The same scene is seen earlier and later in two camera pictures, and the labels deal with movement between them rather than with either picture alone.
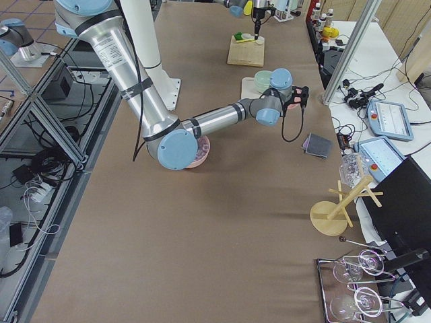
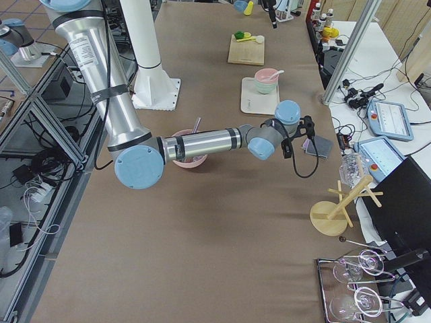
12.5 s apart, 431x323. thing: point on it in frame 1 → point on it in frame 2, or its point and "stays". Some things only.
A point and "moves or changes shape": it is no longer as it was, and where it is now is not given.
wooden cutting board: (248, 53) stays
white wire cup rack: (283, 15) stays
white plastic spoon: (248, 36) moves or changes shape
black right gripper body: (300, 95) → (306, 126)
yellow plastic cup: (248, 7) stays
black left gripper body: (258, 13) → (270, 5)
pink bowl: (296, 99) → (263, 76)
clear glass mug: (353, 167) stays
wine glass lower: (364, 300) stays
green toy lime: (238, 36) stays
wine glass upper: (370, 262) stays
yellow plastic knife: (243, 40) stays
